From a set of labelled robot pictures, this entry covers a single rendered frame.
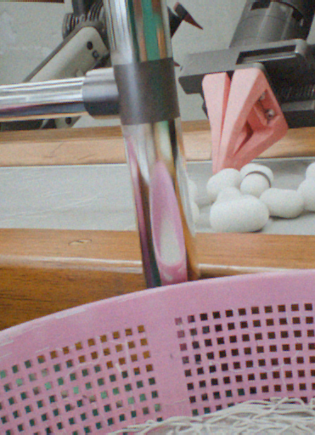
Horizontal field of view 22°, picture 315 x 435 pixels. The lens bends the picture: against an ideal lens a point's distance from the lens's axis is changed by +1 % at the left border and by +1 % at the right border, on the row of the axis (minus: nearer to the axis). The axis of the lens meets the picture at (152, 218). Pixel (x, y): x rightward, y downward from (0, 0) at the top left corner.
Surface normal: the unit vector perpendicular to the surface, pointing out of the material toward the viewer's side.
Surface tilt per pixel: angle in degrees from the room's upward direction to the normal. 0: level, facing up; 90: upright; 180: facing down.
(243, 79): 60
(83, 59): 90
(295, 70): 129
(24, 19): 90
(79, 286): 90
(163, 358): 72
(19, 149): 45
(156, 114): 90
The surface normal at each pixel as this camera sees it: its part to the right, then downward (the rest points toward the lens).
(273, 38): 0.24, -0.43
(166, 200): 0.22, 0.19
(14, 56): -0.53, 0.25
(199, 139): -0.47, -0.50
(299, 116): -0.32, 0.81
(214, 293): 0.03, -0.04
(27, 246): -0.14, -0.96
